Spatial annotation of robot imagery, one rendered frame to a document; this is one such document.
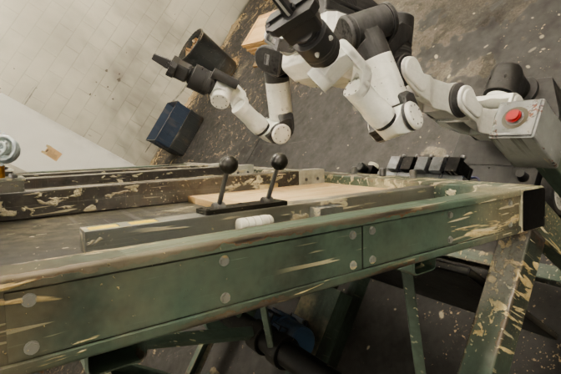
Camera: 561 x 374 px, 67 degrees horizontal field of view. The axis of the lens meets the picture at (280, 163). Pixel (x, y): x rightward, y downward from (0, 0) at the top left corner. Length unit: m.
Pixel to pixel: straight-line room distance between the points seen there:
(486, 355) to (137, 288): 0.90
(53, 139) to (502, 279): 4.50
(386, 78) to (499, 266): 0.57
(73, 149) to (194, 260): 4.53
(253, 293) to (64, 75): 5.95
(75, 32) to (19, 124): 1.95
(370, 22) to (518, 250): 0.71
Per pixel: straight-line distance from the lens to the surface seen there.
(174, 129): 5.66
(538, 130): 1.27
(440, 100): 1.80
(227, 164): 0.82
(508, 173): 2.14
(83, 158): 5.10
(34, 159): 5.06
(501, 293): 1.25
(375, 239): 0.79
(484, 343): 1.24
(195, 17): 6.99
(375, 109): 1.10
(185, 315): 0.60
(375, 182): 1.48
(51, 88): 6.44
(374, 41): 1.21
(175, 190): 1.35
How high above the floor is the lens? 1.89
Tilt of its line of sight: 31 degrees down
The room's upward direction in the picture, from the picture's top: 56 degrees counter-clockwise
